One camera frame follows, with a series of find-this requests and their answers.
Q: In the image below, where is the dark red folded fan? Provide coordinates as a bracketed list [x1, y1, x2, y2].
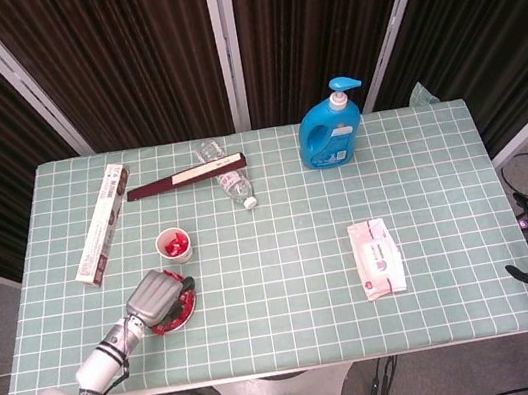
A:
[122, 151, 251, 204]

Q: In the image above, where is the round steel plate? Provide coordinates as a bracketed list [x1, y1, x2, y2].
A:
[140, 264, 203, 337]

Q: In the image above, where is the blue detergent pump bottle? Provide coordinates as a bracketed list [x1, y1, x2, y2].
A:
[288, 72, 376, 174]

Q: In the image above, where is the green checked tablecloth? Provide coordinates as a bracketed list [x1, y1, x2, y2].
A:
[0, 65, 528, 395]

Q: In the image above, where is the clear plastic water bottle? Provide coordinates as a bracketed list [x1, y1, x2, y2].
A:
[192, 131, 261, 217]

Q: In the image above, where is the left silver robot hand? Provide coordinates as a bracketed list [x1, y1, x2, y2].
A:
[119, 262, 202, 333]

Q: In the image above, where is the white table frame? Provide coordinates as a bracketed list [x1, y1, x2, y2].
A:
[101, 321, 528, 395]

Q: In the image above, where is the pink wet wipes pack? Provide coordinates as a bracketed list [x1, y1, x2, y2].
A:
[345, 214, 411, 304]

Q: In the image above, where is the white paper cup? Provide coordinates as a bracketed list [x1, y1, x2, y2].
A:
[152, 223, 197, 270]

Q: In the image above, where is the long baking paper box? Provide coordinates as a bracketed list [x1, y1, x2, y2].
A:
[57, 159, 149, 291]

